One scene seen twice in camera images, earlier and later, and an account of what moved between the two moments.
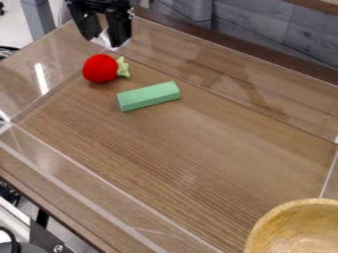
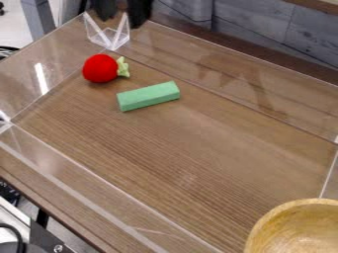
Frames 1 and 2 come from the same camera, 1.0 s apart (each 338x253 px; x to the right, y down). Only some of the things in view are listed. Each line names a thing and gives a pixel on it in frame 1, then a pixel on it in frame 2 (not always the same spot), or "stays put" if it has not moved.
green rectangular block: [148, 96] stays put
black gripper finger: [119, 26] to [139, 11]
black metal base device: [43, 241] stays put
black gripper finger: [88, 23] to [106, 8]
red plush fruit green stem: [102, 68] stays put
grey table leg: [40, 17] stays put
